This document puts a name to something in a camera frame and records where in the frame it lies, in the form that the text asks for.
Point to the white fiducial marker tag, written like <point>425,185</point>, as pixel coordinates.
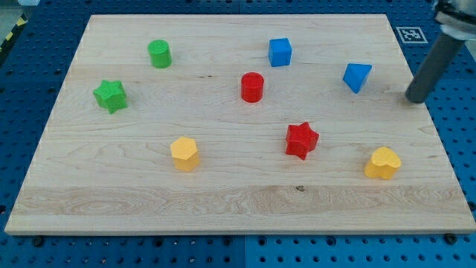
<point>411,35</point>

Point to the red cylinder block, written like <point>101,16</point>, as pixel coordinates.
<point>252,85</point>

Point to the blue cube block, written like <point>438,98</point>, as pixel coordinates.
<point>279,52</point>

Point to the green star block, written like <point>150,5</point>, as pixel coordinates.
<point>110,95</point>

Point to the green cylinder block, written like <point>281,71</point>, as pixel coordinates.
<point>159,53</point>

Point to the yellow hexagon block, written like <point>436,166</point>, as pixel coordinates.
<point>185,154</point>

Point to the blue triangle block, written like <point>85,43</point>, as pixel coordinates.
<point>355,76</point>

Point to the red star block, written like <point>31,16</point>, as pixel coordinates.
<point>300,140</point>

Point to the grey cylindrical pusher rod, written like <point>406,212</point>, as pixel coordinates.
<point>442,52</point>

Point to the yellow black hazard tape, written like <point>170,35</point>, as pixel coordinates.
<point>13,35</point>

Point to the wooden board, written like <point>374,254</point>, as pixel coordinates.
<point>95,173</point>

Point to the yellow heart block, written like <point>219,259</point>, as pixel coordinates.
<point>383,164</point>

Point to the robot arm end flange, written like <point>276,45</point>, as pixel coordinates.
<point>456,18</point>

